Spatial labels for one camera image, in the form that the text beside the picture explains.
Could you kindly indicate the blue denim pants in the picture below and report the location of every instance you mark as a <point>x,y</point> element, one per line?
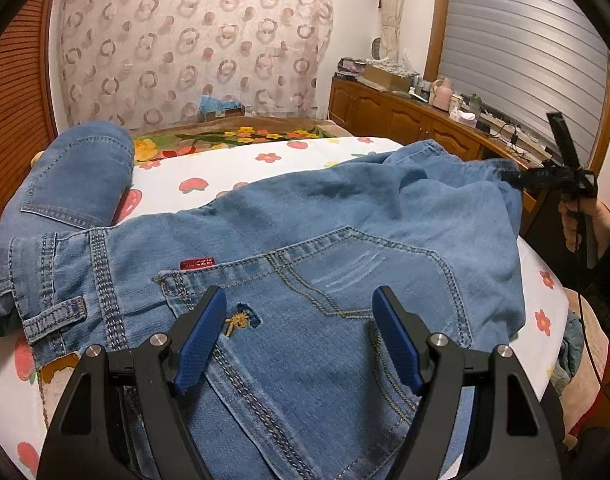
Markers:
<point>80,170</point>

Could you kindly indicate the beige tied side curtain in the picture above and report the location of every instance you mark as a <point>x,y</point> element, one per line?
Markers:
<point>390,20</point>

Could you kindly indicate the green bottle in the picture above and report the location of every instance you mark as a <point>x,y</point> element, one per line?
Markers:
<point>475,105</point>

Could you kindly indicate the blue-grey cloth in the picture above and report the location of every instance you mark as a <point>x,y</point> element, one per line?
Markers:
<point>570,355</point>

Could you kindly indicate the white power strip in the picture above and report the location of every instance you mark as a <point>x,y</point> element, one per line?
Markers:
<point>510,125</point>

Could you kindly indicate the blue denim pants embroidered pocket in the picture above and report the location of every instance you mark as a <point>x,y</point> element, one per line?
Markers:
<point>310,240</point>

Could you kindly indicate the pink tissue box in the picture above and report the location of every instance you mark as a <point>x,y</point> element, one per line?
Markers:
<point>463,118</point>

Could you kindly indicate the brown slatted wooden wardrobe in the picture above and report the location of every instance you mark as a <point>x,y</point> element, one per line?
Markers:
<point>15,110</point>

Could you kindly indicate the pink thermos jug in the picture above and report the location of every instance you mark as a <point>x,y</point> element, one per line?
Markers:
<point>442,96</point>

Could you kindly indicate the low wooden cabinet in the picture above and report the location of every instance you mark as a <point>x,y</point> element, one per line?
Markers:
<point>385,115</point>

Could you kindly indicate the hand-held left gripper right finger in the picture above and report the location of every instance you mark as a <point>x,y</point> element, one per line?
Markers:
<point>397,345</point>

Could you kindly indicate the cardboard box with patterned cloth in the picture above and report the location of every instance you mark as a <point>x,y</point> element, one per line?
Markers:
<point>385,77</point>

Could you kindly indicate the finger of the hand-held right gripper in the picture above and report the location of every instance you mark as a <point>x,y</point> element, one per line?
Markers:
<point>527,177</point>

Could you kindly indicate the white strawberry print sheet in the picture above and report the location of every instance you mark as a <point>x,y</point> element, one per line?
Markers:
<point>285,165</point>

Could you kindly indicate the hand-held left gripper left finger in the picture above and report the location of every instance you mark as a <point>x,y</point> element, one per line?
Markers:
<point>200,345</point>

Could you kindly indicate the grey window blind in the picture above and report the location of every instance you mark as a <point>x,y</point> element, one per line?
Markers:
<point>510,35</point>

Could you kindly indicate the person's right hand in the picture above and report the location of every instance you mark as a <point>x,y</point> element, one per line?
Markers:
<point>571,227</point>

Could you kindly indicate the dark patterned box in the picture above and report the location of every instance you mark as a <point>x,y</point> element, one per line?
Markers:
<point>350,67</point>

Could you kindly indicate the wooden window frame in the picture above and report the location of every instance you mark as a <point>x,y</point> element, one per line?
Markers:
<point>437,35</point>

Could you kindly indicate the small white fan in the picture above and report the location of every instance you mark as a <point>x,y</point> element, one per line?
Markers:
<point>378,49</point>

